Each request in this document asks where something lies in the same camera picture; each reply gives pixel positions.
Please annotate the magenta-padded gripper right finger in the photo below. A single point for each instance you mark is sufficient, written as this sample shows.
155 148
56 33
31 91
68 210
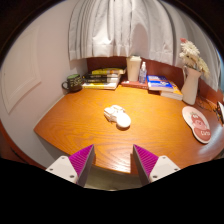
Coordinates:
162 166

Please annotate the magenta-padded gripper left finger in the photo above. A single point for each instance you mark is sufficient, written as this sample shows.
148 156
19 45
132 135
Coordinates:
63 166

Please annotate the white computer mouse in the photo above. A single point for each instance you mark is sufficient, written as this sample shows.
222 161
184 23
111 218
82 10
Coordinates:
120 116

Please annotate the round pink cartoon mouse pad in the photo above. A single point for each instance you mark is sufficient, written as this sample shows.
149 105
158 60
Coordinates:
197 124

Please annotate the orange book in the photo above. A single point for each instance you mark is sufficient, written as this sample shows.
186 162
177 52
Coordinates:
175 93

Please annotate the white flat device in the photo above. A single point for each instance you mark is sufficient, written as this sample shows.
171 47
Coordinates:
221 111

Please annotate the white ceramic vase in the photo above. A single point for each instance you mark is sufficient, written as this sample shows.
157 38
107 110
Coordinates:
190 88

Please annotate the blue book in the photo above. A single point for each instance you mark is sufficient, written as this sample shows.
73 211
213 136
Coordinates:
159 83

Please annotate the dark green mug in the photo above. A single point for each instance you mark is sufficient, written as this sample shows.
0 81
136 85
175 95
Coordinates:
74 82

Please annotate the dark red book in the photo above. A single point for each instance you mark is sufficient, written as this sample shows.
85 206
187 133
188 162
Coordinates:
133 84

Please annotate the white and yellow book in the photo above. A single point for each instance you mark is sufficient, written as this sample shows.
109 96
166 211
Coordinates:
99 86

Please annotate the clear spray bottle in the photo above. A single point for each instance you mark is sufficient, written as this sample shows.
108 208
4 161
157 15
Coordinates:
143 74

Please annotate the cream tumbler with lid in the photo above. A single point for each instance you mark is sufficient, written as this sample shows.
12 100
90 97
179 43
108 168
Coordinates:
133 68

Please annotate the white flower bouquet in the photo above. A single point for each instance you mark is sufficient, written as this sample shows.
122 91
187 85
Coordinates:
191 55

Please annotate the white pleated curtain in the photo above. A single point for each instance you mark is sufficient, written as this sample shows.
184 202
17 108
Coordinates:
126 26

